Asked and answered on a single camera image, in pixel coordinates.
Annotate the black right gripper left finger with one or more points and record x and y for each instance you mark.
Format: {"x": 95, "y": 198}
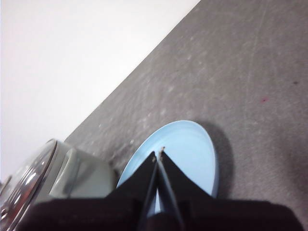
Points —
{"x": 115, "y": 211}

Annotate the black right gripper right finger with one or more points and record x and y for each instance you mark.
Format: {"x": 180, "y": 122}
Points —
{"x": 207, "y": 214}

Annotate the glass lid with green knob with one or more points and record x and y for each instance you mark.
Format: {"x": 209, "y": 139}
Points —
{"x": 26, "y": 173}

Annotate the blue round plate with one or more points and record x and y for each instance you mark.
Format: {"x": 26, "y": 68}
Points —
{"x": 187, "y": 149}

